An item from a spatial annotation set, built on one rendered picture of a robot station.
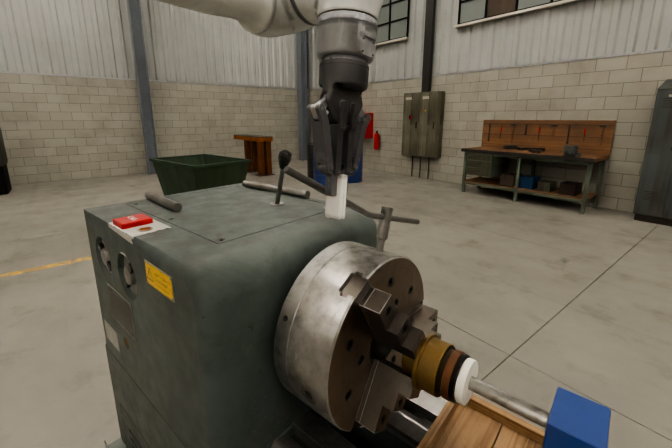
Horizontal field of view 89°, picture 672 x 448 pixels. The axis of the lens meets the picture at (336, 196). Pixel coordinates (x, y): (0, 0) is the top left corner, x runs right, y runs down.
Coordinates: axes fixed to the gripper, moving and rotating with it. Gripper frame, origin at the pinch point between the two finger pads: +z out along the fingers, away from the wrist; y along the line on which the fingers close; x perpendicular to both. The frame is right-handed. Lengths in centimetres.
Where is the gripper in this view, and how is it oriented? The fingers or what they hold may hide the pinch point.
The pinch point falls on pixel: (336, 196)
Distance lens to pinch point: 54.3
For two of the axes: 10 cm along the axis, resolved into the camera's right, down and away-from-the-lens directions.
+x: -7.6, -1.4, 6.4
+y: 6.5, -0.6, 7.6
